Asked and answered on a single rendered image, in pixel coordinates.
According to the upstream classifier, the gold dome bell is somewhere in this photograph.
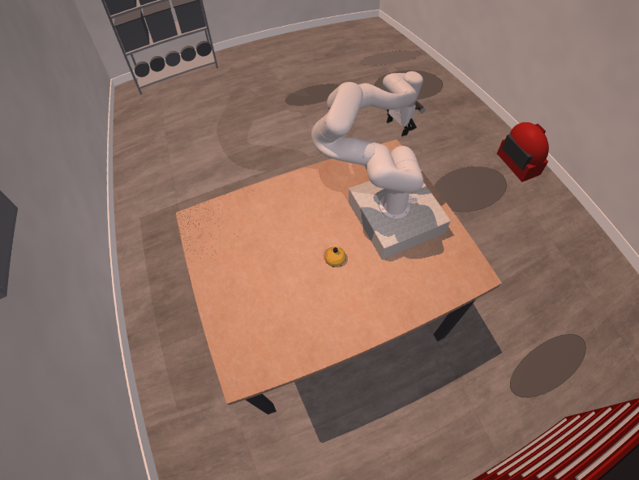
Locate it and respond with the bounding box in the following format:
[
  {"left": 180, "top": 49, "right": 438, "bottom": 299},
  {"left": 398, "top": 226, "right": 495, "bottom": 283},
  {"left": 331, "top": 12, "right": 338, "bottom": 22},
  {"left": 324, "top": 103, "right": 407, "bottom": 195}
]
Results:
[{"left": 324, "top": 246, "right": 346, "bottom": 267}]

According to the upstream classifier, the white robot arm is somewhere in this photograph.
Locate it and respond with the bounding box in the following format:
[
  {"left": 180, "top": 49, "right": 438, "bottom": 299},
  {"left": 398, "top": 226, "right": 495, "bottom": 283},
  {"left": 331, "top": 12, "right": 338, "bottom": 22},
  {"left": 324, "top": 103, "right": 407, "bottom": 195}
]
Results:
[{"left": 311, "top": 71, "right": 426, "bottom": 220}]

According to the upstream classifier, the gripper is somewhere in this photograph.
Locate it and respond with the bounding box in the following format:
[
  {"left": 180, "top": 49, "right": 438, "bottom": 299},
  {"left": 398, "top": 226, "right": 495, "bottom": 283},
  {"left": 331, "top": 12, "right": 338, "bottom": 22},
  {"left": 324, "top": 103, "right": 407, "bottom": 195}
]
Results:
[{"left": 387, "top": 105, "right": 417, "bottom": 137}]

